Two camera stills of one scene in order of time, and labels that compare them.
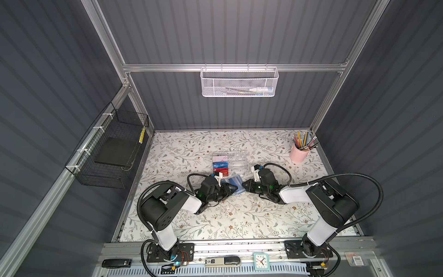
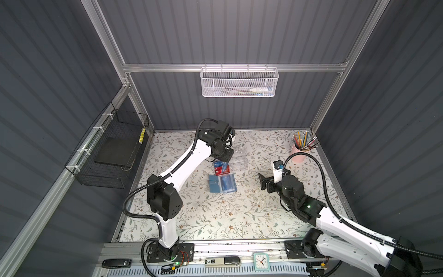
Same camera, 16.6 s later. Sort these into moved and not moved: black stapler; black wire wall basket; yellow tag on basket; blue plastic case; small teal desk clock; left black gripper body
Moved: blue plastic case; left black gripper body
Not moved: yellow tag on basket; black stapler; black wire wall basket; small teal desk clock
